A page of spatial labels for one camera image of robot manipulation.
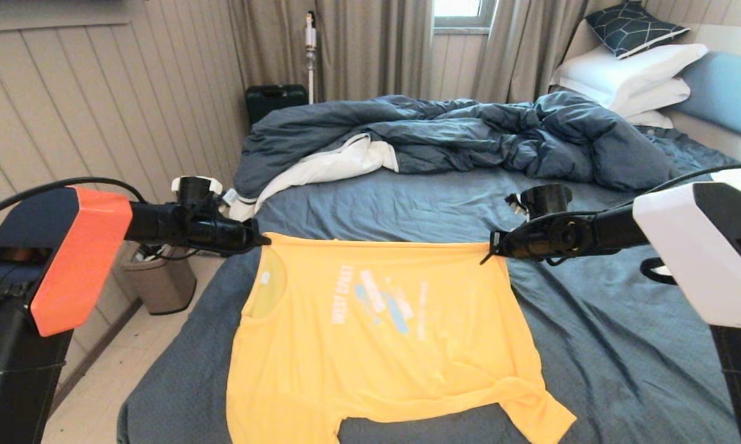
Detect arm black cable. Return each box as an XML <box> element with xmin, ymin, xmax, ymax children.
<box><xmin>503</xmin><ymin>163</ymin><xmax>741</xmax><ymax>213</ymax></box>
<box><xmin>0</xmin><ymin>177</ymin><xmax>149</xmax><ymax>228</ymax></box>

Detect beige headboard frame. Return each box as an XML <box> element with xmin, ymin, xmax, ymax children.
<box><xmin>549</xmin><ymin>22</ymin><xmax>741</xmax><ymax>166</ymax></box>

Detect blue headboard cushion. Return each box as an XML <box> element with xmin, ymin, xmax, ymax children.
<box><xmin>676</xmin><ymin>52</ymin><xmax>741</xmax><ymax>146</ymax></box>

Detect window with grey frame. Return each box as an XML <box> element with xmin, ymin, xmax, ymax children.
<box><xmin>432</xmin><ymin>0</ymin><xmax>497</xmax><ymax>35</ymax></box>

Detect brown trash bin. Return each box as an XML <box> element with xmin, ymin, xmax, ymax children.
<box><xmin>120</xmin><ymin>244</ymin><xmax>197</xmax><ymax>315</ymax></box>

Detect large white pillow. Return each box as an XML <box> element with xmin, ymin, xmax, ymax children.
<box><xmin>552</xmin><ymin>43</ymin><xmax>708</xmax><ymax>99</ymax></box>

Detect dark green hard case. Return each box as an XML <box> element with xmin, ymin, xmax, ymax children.
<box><xmin>246</xmin><ymin>86</ymin><xmax>309</xmax><ymax>127</ymax></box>

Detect dark patterned cushion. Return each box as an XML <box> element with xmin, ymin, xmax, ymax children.
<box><xmin>584</xmin><ymin>2</ymin><xmax>689</xmax><ymax>60</ymax></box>

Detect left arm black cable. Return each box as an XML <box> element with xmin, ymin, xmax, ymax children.
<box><xmin>0</xmin><ymin>177</ymin><xmax>149</xmax><ymax>228</ymax></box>

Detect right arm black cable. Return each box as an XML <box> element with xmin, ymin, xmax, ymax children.
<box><xmin>503</xmin><ymin>163</ymin><xmax>741</xmax><ymax>213</ymax></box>

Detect dark blue crumpled duvet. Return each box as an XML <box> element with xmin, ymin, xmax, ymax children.
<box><xmin>234</xmin><ymin>92</ymin><xmax>681</xmax><ymax>201</ymax></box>

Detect beige curtain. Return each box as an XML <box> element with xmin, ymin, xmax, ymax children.
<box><xmin>227</xmin><ymin>0</ymin><xmax>433</xmax><ymax>104</ymax></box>
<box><xmin>471</xmin><ymin>0</ymin><xmax>627</xmax><ymax>104</ymax></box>

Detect yellow printed t-shirt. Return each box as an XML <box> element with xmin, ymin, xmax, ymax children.
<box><xmin>225</xmin><ymin>232</ymin><xmax>577</xmax><ymax>444</ymax></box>

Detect grey-blue bed sheet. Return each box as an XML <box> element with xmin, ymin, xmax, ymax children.
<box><xmin>116</xmin><ymin>126</ymin><xmax>741</xmax><ymax>444</ymax></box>

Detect white stick vacuum cleaner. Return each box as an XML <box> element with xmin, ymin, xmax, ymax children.
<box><xmin>304</xmin><ymin>14</ymin><xmax>318</xmax><ymax>105</ymax></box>

